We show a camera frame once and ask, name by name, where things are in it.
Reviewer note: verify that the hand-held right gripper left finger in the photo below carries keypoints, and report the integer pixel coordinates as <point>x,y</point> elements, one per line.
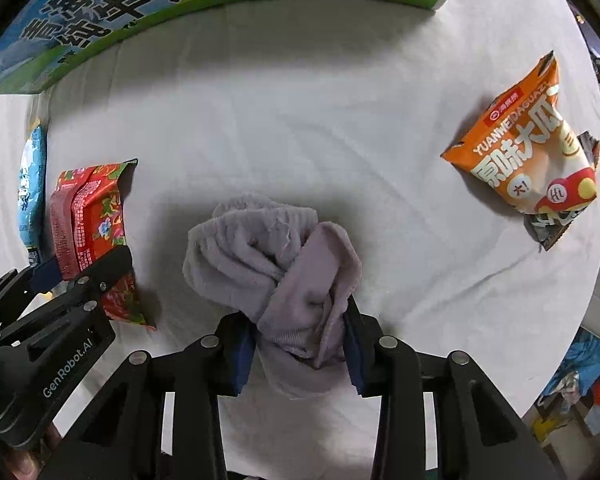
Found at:
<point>243,362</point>

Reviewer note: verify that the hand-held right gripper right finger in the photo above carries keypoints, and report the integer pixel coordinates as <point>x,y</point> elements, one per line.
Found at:
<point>355,362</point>

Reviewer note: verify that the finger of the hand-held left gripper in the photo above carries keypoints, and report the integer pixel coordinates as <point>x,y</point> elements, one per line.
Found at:
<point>44,275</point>
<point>107,267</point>

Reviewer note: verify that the red floral snack packet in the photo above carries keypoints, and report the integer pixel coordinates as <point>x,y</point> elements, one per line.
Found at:
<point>92,210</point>

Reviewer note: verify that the purple towel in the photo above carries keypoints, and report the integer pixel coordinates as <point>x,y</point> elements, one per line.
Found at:
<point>280,280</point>

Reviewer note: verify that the person's left hand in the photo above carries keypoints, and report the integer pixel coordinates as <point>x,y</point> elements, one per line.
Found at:
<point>27,462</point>

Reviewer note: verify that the blue snack packet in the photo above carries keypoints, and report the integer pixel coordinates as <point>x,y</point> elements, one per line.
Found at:
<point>31,185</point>

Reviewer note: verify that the blue cloth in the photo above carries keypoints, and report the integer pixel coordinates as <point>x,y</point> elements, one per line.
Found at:
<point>587,355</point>

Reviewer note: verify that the dark snack packet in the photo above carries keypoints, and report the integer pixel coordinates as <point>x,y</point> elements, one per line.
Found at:
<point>552,230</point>

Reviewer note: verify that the white tablecloth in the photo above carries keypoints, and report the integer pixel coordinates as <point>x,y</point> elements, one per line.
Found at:
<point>300,125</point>

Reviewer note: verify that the green blue milk carton box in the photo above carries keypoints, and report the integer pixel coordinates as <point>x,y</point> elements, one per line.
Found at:
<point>130,15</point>

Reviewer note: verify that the orange snack packet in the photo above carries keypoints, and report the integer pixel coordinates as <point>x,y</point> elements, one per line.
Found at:
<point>527,145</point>

